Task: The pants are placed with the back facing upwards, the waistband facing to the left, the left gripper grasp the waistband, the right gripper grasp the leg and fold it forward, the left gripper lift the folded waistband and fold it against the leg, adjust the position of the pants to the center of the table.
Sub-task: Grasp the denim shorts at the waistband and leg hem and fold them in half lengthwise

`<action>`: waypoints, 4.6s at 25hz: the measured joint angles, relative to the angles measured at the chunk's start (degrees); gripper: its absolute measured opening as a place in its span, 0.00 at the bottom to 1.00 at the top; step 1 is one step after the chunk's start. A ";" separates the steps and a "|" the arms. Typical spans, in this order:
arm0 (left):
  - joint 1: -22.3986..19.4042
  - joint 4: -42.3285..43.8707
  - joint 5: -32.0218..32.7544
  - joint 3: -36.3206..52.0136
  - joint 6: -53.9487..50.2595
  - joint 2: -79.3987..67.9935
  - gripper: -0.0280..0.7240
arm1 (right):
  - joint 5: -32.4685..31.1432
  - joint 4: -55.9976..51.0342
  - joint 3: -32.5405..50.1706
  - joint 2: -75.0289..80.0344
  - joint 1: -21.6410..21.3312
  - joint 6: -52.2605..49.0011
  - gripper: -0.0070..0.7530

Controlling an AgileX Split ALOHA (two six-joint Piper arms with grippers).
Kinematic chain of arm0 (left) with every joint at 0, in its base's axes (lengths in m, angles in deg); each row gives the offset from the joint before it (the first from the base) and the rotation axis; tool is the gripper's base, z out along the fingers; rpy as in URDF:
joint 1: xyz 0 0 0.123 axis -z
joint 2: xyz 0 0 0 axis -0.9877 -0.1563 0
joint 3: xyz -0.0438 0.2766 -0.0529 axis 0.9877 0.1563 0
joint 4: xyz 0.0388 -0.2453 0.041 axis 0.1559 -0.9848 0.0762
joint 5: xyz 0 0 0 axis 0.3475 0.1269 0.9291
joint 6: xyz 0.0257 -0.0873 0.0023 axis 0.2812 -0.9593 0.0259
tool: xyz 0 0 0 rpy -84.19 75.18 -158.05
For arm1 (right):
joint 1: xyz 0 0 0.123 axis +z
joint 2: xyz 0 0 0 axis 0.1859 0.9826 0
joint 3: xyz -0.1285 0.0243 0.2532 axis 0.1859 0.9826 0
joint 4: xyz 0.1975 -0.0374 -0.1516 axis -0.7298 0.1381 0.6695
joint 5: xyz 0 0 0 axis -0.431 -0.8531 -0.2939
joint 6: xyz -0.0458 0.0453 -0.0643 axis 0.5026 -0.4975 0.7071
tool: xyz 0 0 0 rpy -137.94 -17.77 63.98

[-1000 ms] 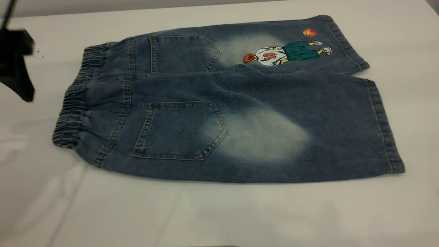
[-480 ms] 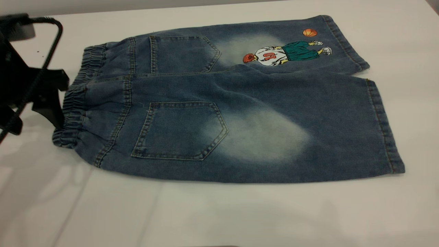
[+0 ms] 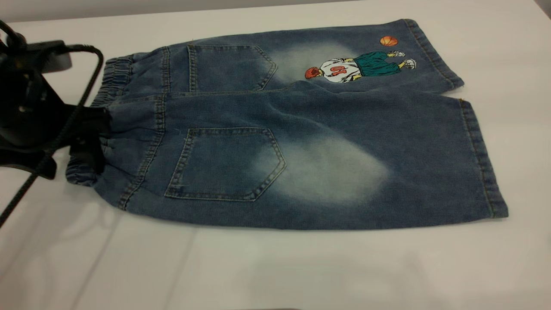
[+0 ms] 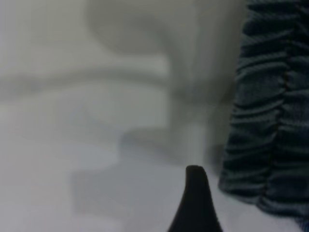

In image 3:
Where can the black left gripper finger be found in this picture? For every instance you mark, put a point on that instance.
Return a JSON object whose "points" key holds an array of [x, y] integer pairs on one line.
{"points": [[88, 155], [95, 122]]}

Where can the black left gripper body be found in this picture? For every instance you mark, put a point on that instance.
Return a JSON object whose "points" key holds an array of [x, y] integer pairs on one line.
{"points": [[26, 116]]}

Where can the blue denim shorts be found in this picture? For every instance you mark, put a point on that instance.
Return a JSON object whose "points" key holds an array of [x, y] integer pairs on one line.
{"points": [[327, 129]]}

